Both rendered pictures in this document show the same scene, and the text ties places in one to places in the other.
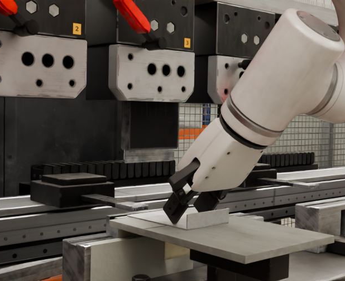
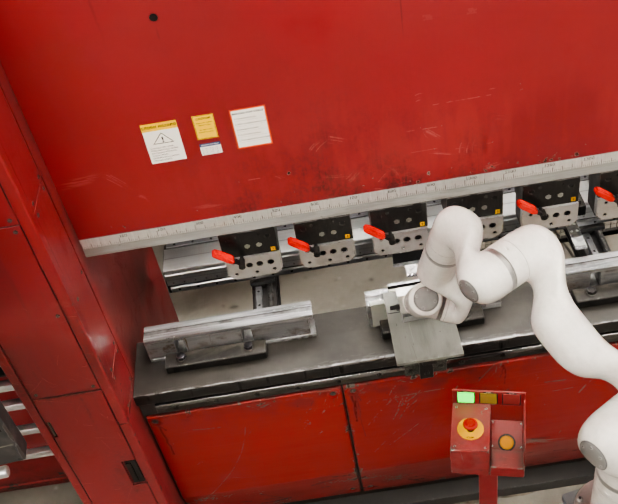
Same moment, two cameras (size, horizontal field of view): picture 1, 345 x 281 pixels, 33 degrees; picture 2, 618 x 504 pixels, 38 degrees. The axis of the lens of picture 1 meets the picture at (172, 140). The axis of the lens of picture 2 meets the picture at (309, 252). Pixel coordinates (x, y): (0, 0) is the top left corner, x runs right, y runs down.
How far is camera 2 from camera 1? 2.08 m
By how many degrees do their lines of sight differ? 57
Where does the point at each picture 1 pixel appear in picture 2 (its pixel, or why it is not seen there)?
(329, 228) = (575, 283)
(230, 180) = not seen: hidden behind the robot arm
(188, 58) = (423, 231)
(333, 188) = not seen: outside the picture
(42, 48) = (329, 248)
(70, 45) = (344, 243)
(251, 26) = (478, 202)
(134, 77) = (384, 247)
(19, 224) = (367, 246)
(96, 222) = not seen: hidden behind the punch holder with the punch
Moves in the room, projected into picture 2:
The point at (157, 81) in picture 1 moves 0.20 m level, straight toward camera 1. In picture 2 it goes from (401, 245) to (360, 293)
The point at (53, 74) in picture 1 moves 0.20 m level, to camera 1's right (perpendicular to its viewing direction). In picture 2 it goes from (336, 255) to (399, 282)
